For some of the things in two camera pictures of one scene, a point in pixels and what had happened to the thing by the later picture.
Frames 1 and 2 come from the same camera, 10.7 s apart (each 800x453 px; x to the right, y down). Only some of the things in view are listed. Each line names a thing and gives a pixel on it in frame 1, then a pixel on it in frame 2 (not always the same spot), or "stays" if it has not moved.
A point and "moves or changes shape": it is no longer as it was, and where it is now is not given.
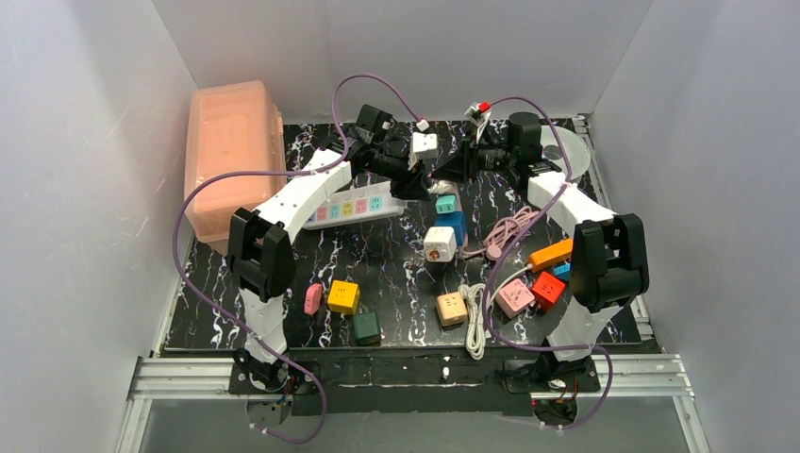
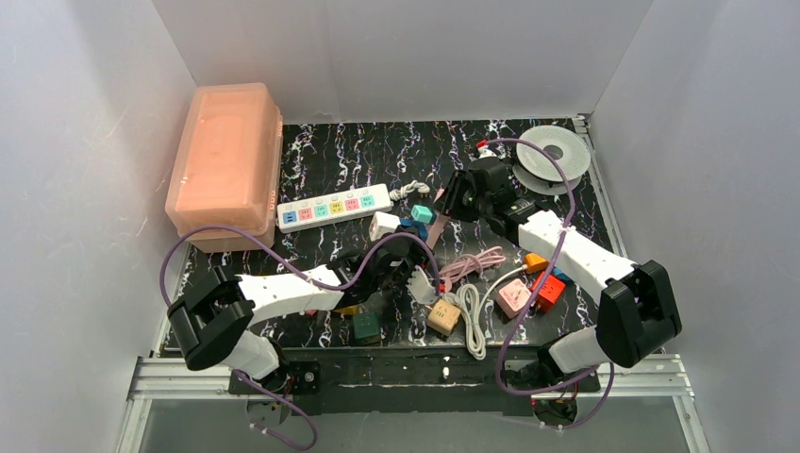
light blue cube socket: (562, 273) stays
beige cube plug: (452, 309) moves or changes shape
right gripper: (467, 160) to (460, 192)
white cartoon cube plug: (440, 244) to (381, 224)
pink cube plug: (513, 298) stays
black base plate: (422, 380) stays
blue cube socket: (456, 219) to (422, 227)
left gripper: (395, 169) to (408, 269)
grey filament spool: (577, 152) stays
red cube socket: (547, 292) stays
